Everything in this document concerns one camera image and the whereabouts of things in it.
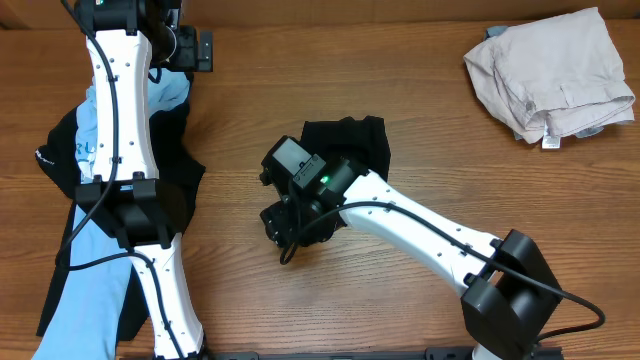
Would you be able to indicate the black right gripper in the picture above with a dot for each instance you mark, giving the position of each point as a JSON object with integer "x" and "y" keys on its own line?
{"x": 286, "y": 219}

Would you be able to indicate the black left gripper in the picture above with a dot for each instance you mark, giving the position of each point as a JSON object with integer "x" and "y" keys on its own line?
{"x": 201, "y": 51}

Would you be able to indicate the black t-shirt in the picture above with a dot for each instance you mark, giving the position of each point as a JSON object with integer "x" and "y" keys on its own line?
{"x": 175, "y": 165}
{"x": 363, "y": 140}

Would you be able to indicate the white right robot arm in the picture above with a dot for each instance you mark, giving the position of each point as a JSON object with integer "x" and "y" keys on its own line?
{"x": 503, "y": 284}

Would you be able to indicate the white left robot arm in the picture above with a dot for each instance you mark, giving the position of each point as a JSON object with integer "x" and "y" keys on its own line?
{"x": 126, "y": 196}

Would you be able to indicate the black t-shirt under blue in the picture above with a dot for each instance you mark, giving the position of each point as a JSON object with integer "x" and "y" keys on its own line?
{"x": 175, "y": 165}

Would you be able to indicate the light blue t-shirt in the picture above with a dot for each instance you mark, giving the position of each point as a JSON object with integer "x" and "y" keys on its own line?
{"x": 85, "y": 300}

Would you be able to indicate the blue garment under white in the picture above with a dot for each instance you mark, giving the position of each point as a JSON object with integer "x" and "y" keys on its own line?
{"x": 494, "y": 31}

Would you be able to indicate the white folded garment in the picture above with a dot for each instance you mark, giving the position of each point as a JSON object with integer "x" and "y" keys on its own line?
{"x": 553, "y": 78}

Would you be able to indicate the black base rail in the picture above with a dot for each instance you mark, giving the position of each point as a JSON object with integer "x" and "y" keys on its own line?
{"x": 434, "y": 353}

